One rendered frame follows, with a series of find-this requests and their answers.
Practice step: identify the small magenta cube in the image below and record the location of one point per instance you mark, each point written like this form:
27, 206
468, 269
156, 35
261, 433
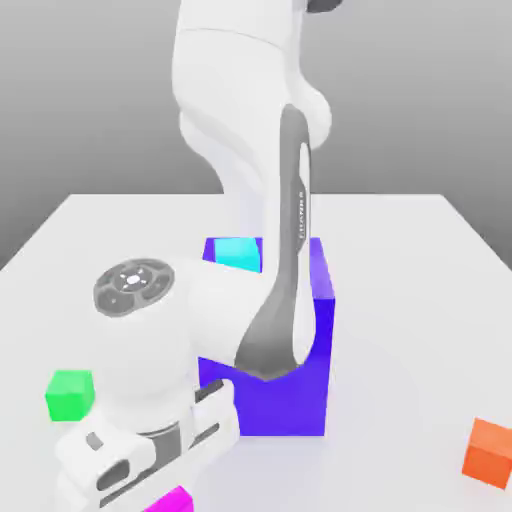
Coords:
172, 502

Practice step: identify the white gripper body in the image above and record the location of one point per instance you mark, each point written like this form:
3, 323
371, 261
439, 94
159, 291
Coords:
216, 419

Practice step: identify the small orange cube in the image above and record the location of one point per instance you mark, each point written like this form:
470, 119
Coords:
490, 452

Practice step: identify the small green cube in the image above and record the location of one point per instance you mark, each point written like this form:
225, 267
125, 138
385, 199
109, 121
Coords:
68, 396

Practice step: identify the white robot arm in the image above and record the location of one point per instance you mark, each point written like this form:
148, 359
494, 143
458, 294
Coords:
224, 120

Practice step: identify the large blue box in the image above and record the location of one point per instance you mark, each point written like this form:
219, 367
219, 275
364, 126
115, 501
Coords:
280, 408

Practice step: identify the small cyan cube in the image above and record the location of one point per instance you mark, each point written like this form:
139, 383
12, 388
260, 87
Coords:
238, 254

